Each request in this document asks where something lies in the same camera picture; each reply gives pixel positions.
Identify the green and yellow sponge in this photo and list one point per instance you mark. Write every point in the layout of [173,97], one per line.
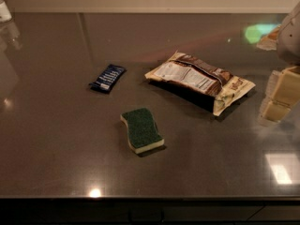
[142,131]

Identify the white container at left edge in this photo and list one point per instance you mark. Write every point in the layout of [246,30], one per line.
[5,14]

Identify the brown chip bag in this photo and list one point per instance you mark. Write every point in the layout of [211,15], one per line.
[194,74]

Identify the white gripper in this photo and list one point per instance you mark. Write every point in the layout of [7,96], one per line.
[291,39]

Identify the blue snack bar wrapper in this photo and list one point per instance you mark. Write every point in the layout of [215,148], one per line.
[108,78]

